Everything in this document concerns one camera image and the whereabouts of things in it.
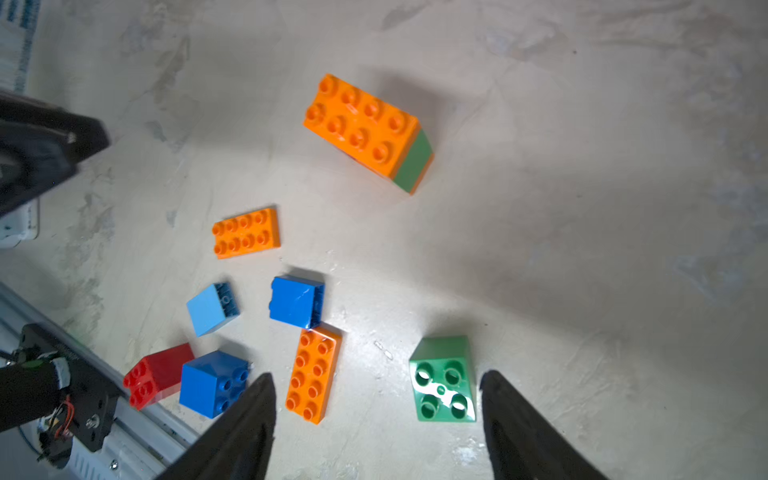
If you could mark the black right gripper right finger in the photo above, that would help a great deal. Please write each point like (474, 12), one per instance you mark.
(521, 443)

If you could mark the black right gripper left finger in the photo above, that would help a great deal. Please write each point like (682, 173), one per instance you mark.
(238, 445)

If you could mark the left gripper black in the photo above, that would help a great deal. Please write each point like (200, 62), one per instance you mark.
(41, 147)

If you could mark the dark green lego brick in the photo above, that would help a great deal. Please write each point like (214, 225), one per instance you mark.
(443, 380)

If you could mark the orange lego brick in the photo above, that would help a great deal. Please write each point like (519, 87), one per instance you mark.
(253, 232)
(313, 373)
(374, 133)

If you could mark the light green lego brick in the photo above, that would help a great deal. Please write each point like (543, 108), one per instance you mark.
(415, 165)

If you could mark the blue lego brick lower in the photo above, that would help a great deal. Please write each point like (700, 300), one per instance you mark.
(212, 383)

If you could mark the red lego brick left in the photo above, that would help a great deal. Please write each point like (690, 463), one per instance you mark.
(157, 376)

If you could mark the light blue lego brick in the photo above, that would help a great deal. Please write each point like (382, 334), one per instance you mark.
(212, 308)

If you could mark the blue lego brick centre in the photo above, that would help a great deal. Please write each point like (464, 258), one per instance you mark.
(297, 301)

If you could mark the white cable duct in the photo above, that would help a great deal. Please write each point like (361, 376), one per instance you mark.
(18, 24)

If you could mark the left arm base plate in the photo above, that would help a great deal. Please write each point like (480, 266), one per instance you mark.
(78, 390)

